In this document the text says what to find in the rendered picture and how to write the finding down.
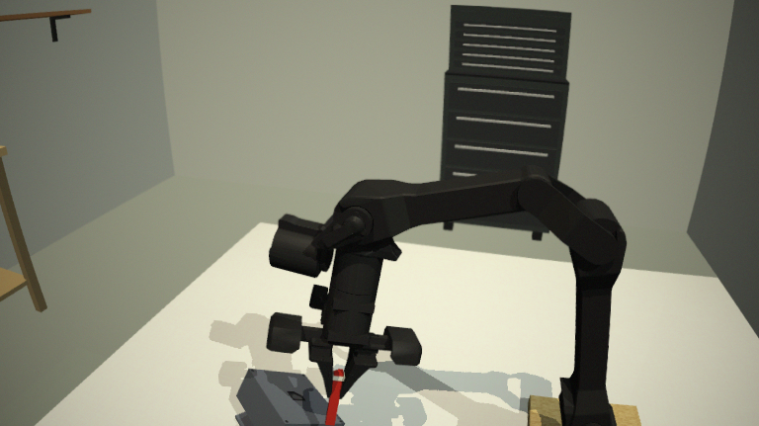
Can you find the dark red peg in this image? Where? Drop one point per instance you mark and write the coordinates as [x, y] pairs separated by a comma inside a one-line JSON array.
[[338, 378]]

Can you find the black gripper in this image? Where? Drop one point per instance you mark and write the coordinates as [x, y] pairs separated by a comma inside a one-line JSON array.
[[347, 323]]

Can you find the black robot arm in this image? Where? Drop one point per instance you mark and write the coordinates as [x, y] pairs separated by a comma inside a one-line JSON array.
[[372, 212]]

